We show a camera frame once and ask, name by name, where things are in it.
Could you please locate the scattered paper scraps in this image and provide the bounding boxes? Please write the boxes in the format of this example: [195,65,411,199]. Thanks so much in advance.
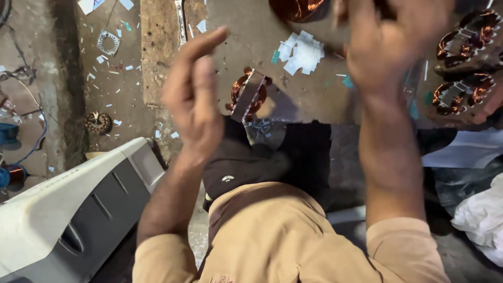
[79,16,181,140]

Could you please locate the white cloth bag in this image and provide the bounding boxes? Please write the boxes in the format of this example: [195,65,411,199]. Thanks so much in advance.
[451,173,503,269]

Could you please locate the blue cable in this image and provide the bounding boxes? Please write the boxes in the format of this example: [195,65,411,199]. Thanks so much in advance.
[16,94,48,165]

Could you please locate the white and grey plastic housing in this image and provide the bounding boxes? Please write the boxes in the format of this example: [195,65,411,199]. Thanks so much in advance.
[0,136,166,283]

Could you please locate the white bare stator ring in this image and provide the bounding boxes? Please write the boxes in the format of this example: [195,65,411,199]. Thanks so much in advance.
[96,29,121,56]

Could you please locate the pile of white paper pieces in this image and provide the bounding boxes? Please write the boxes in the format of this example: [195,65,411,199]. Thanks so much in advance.
[277,30,325,76]

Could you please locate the person's dark trousers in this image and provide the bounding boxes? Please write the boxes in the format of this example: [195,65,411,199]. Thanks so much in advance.
[201,116,332,213]

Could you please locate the person's beige shirt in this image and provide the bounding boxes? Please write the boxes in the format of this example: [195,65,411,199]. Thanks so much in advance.
[132,182,452,283]

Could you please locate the copper wire coil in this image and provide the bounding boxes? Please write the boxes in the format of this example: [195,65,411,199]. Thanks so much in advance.
[269,0,327,23]

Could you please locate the small dark wound stator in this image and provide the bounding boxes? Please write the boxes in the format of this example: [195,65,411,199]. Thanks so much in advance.
[83,112,114,136]

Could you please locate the copper wound motor stator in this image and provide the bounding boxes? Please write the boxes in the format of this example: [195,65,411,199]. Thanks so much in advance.
[434,9,503,76]
[225,66,274,122]
[428,73,503,127]

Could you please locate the long metal tool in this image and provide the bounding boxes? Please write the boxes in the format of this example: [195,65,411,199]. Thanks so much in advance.
[174,0,188,48]

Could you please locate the grey insulation strip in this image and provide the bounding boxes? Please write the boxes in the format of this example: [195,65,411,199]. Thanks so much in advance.
[231,69,266,123]

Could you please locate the person's left hand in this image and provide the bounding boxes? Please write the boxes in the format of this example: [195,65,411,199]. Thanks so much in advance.
[161,25,229,159]

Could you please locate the white paper card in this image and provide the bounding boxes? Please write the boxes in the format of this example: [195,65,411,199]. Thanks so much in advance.
[77,0,106,16]

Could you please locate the blue spool with copper wire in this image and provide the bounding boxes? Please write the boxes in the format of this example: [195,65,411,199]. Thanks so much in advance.
[0,162,29,192]

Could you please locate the person's right hand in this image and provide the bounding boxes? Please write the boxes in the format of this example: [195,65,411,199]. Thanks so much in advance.
[334,0,455,104]

